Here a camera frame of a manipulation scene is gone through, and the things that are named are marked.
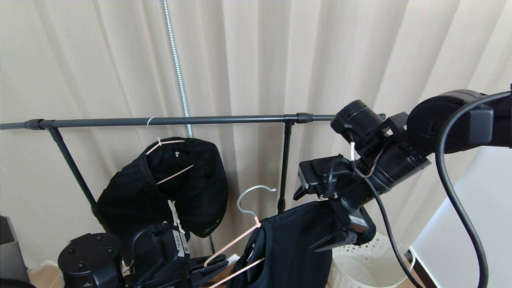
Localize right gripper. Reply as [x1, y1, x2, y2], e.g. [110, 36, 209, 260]
[310, 146, 431, 252]

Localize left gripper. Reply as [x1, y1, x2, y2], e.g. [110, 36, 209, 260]
[132, 254, 230, 288]

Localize pink clothes hanger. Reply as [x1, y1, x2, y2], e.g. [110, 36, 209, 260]
[146, 117, 195, 186]
[204, 185, 277, 288]

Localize black garment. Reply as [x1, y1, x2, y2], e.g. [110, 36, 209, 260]
[227, 200, 340, 288]

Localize black shorts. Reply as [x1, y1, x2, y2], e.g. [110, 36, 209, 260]
[95, 137, 230, 257]

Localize white laundry basket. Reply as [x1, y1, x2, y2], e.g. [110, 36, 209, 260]
[328, 232, 416, 288]

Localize black clothes rack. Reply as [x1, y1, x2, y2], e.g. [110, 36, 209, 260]
[0, 113, 388, 255]

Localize beige curtain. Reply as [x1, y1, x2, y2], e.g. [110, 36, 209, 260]
[0, 0, 512, 268]

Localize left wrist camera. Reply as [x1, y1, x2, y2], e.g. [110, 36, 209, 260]
[130, 223, 191, 280]

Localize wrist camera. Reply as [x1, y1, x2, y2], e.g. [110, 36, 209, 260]
[130, 223, 191, 280]
[293, 155, 353, 201]

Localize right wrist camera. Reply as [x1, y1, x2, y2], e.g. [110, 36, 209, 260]
[293, 155, 353, 201]

